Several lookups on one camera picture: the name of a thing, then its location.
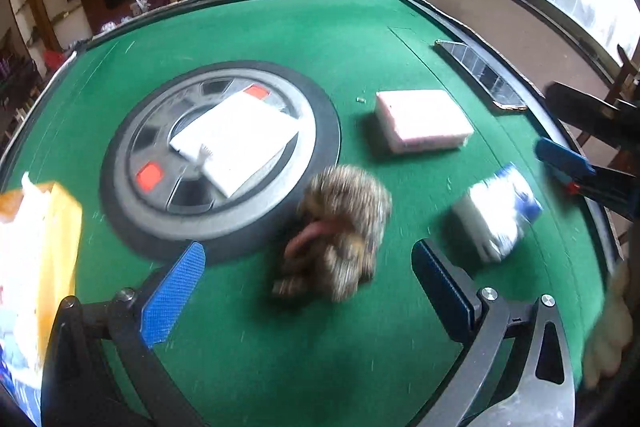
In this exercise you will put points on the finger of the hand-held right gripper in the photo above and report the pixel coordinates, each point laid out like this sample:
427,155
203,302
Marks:
565,157
595,114

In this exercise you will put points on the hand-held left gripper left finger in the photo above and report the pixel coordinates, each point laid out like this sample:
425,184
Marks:
172,294

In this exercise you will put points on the crumpled white plastic bag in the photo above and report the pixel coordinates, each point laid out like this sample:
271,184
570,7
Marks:
20,257

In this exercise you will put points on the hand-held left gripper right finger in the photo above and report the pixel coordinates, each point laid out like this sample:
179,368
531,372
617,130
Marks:
442,292

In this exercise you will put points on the flat white square packet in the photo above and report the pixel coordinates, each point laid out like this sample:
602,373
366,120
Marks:
235,142

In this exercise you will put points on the white and blue tissue pack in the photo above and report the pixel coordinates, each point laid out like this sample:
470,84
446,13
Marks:
495,212

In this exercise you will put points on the brown striped plush toy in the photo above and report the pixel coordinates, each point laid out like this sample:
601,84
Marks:
345,217

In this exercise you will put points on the round grey table centre disc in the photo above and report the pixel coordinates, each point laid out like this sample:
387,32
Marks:
125,147

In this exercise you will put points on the cream fuzzy cloth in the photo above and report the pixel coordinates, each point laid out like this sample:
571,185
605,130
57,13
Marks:
607,327

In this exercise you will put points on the yellow storage box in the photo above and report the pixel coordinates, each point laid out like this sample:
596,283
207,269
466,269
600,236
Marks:
62,237

